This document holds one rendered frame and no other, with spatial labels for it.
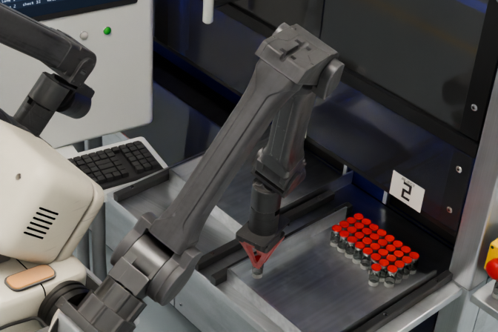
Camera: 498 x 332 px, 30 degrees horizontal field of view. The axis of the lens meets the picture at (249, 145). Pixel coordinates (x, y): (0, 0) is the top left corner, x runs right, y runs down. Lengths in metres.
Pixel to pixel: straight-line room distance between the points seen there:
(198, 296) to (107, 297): 1.47
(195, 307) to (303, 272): 0.97
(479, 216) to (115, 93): 1.00
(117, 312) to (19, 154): 0.27
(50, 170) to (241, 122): 0.28
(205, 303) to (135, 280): 1.45
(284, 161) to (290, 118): 0.15
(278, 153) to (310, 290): 0.40
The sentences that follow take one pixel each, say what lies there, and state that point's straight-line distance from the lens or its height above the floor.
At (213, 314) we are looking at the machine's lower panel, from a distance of 2.79.
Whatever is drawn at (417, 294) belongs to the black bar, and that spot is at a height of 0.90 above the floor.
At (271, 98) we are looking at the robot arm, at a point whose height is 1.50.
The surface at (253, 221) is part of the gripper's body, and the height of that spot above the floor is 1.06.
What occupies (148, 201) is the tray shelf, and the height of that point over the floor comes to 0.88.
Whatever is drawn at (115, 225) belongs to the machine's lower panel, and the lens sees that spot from 3.08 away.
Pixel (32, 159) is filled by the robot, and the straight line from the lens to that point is 1.36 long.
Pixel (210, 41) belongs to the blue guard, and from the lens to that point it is 2.30.
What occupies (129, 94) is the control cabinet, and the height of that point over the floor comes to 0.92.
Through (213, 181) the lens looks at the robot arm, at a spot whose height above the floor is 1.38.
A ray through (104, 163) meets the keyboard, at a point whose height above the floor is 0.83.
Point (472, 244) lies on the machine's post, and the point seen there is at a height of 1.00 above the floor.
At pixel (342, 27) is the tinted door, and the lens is 1.95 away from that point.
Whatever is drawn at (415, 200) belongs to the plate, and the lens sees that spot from 1.95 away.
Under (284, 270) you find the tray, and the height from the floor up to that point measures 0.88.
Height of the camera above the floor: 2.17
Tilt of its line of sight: 34 degrees down
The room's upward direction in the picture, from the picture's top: 4 degrees clockwise
